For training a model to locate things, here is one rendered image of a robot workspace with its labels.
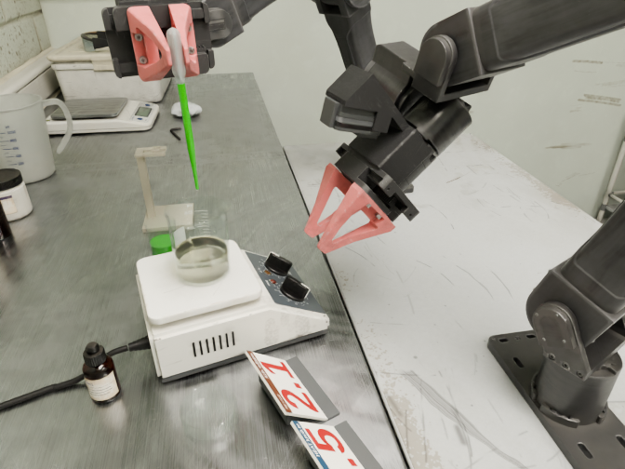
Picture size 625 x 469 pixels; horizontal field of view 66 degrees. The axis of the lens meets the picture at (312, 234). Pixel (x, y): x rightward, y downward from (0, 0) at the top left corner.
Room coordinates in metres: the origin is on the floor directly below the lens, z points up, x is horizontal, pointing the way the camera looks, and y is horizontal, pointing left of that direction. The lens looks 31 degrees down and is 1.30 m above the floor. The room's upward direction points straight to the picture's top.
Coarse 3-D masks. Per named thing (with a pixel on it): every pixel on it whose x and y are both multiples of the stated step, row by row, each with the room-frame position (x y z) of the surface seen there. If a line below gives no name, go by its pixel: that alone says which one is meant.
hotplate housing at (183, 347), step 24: (264, 288) 0.44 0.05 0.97; (144, 312) 0.40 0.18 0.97; (216, 312) 0.40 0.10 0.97; (240, 312) 0.40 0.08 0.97; (264, 312) 0.40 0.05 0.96; (288, 312) 0.42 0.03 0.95; (312, 312) 0.43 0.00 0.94; (168, 336) 0.36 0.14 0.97; (192, 336) 0.37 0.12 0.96; (216, 336) 0.38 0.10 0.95; (240, 336) 0.39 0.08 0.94; (264, 336) 0.40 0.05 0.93; (288, 336) 0.41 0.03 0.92; (312, 336) 0.43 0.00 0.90; (168, 360) 0.36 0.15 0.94; (192, 360) 0.37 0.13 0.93; (216, 360) 0.38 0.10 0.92
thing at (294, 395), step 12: (264, 360) 0.37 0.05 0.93; (276, 360) 0.38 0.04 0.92; (276, 372) 0.35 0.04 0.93; (288, 372) 0.37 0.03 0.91; (276, 384) 0.33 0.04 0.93; (288, 384) 0.34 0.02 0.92; (288, 396) 0.32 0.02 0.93; (300, 396) 0.33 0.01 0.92; (300, 408) 0.31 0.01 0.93; (312, 408) 0.32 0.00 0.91
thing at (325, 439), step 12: (312, 432) 0.28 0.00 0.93; (324, 432) 0.29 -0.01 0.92; (324, 444) 0.27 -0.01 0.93; (336, 444) 0.28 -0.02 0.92; (324, 456) 0.25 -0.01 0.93; (336, 456) 0.26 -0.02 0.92; (348, 456) 0.27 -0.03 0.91; (336, 468) 0.24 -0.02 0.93; (348, 468) 0.25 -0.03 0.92; (360, 468) 0.26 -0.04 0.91
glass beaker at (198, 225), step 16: (176, 208) 0.46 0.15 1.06; (192, 208) 0.47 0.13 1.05; (208, 208) 0.47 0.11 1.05; (224, 208) 0.45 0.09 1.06; (176, 224) 0.42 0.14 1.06; (192, 224) 0.41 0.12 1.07; (208, 224) 0.42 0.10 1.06; (224, 224) 0.44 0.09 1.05; (176, 240) 0.42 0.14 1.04; (192, 240) 0.41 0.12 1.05; (208, 240) 0.42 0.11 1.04; (224, 240) 0.44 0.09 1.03; (176, 256) 0.42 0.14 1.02; (192, 256) 0.41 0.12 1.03; (208, 256) 0.42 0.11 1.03; (224, 256) 0.43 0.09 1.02; (176, 272) 0.43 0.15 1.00; (192, 272) 0.41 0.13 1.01; (208, 272) 0.42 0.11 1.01; (224, 272) 0.43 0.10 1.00
